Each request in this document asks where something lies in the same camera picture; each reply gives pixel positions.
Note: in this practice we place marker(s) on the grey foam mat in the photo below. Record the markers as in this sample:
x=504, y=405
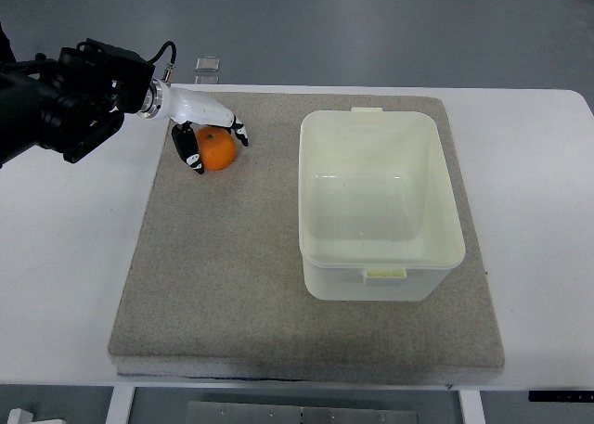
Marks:
x=216, y=287

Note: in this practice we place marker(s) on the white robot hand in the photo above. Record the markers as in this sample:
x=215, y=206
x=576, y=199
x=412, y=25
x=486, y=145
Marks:
x=184, y=106

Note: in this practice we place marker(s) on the white plastic box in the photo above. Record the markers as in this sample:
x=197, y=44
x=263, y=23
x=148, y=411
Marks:
x=378, y=220

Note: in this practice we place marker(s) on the orange fruit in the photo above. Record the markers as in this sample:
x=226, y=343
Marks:
x=216, y=146

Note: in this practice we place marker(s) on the white table frame leg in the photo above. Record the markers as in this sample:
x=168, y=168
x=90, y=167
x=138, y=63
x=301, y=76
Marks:
x=121, y=403
x=471, y=407

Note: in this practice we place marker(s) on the small white block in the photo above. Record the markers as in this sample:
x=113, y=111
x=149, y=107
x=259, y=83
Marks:
x=19, y=416

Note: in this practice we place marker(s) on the black table control panel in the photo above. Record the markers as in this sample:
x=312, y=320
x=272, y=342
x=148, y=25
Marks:
x=562, y=396

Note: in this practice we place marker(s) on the white table frame leg left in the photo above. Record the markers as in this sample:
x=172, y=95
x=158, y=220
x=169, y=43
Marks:
x=121, y=403

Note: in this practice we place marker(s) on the metal base plate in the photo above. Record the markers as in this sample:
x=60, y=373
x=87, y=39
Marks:
x=213, y=412

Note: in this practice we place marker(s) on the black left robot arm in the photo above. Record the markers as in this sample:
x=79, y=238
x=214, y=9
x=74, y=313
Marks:
x=75, y=103

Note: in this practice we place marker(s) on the white table frame leg right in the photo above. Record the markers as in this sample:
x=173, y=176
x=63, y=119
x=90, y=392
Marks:
x=471, y=407

